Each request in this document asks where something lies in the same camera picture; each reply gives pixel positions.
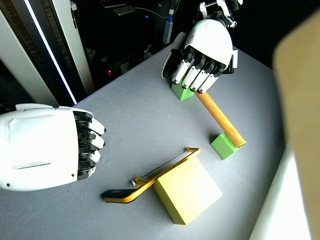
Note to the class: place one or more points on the grey table cloth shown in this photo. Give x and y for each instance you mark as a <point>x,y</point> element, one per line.
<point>137,120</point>

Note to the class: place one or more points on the blurred tan panel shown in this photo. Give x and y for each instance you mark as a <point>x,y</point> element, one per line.
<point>302,100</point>

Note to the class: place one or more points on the grey power bank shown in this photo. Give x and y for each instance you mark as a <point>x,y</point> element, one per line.
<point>124,10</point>

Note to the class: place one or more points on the round wooden dowel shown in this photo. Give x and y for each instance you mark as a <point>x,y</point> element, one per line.
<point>217,112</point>

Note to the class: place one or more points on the yellow wooden block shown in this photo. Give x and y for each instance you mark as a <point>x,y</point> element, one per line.
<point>190,190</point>

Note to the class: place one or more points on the bright light strip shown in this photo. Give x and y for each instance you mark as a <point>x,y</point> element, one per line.
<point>50,52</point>

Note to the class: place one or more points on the white backdrop sheet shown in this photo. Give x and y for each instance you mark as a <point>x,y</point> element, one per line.
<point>282,200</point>

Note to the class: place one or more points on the white frame post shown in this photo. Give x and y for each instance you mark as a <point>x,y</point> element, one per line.
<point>72,50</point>
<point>17,62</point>

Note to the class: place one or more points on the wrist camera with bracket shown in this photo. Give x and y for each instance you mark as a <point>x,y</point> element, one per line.
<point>235,60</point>

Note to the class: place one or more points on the green wooden support block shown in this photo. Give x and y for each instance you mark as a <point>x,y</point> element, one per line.
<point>222,147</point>
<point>183,94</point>

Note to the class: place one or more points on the grey and blue USB adapter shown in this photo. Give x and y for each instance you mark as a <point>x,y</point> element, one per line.
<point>168,32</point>

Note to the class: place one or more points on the dark flat phone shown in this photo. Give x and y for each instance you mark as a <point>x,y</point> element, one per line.
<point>112,3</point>

